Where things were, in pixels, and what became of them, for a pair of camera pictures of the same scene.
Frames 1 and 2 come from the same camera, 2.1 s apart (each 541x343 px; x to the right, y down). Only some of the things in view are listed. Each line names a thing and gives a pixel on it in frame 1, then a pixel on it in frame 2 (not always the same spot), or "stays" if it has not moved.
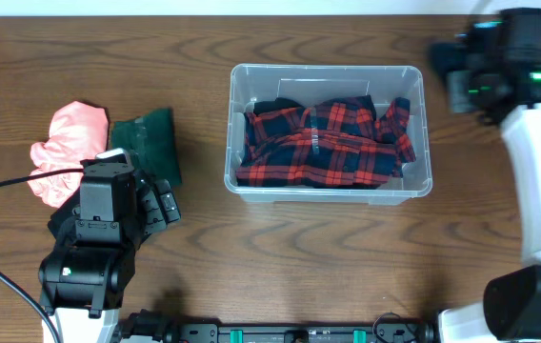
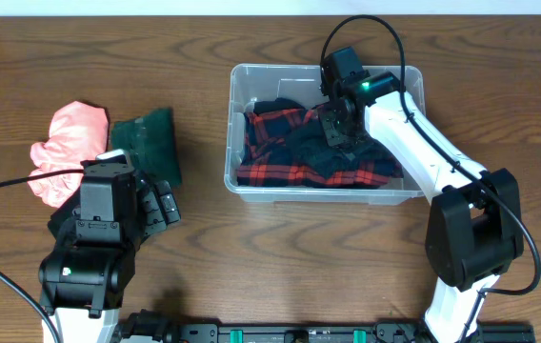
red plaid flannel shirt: (333, 143) stays
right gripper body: (467, 94) -> (338, 131)
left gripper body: (147, 214) stays
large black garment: (279, 104) stays
